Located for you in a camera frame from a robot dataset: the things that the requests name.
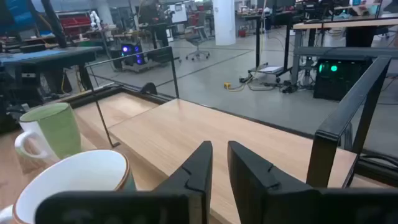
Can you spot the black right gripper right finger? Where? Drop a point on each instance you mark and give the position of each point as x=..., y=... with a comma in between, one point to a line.
x=267, y=199

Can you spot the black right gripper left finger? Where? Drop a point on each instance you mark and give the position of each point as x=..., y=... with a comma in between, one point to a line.
x=174, y=202

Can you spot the white mug with brown rim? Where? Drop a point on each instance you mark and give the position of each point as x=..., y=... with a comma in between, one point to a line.
x=74, y=177

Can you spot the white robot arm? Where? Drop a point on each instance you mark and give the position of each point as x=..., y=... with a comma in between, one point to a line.
x=94, y=20

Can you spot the yellow power strip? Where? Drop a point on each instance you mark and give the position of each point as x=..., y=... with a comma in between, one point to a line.
x=227, y=85

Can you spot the computer case with green lights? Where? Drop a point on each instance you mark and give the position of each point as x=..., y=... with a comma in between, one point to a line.
x=339, y=77

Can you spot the black rolling stand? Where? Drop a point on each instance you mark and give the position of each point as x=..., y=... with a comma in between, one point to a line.
x=267, y=53

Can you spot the computer case with purple lights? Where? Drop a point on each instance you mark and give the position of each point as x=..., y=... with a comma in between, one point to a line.
x=133, y=54

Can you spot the grey office chair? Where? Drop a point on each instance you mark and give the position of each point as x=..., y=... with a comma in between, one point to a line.
x=196, y=37

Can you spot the white pillar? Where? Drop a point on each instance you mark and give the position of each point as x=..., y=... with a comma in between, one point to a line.
x=224, y=21

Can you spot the wooden top workbench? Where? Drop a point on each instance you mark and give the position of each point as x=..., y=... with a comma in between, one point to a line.
x=342, y=25

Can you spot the dark desk with blue mat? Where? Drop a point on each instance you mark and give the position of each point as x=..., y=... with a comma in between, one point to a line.
x=46, y=59

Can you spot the red storage bins rack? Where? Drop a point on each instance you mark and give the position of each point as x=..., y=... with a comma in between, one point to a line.
x=74, y=23

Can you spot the wooden shelf with black frame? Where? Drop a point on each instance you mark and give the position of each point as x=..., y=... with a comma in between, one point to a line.
x=192, y=130

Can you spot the black aluminium table frame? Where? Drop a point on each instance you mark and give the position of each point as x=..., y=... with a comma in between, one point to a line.
x=93, y=97

